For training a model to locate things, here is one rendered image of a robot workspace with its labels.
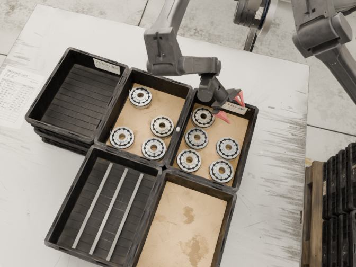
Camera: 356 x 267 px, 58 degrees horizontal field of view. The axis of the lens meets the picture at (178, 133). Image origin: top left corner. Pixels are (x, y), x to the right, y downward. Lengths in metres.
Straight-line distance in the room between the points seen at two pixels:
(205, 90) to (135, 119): 0.40
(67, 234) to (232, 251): 0.67
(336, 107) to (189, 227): 1.86
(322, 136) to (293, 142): 0.98
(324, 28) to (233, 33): 2.19
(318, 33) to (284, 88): 1.05
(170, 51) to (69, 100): 0.80
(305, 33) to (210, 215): 0.79
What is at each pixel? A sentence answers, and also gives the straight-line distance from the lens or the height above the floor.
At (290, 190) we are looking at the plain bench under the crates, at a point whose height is 0.70.
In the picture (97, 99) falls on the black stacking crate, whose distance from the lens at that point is 1.50.
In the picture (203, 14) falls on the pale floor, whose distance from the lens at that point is 3.05.
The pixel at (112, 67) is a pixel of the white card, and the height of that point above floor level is 0.90.
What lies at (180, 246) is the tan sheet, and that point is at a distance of 1.28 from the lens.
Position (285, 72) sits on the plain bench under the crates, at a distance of 1.89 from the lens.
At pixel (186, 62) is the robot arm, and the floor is 1.43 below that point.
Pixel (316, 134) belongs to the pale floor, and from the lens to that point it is 2.63.
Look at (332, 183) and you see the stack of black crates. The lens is 2.20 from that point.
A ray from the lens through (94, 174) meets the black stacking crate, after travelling 1.36.
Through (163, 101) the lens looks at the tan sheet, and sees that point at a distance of 1.48.
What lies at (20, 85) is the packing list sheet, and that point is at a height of 0.70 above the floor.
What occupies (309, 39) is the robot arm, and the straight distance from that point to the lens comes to 0.81.
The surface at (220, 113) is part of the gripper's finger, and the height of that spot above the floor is 1.03.
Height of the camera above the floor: 2.10
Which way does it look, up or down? 65 degrees down
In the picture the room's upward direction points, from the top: 10 degrees clockwise
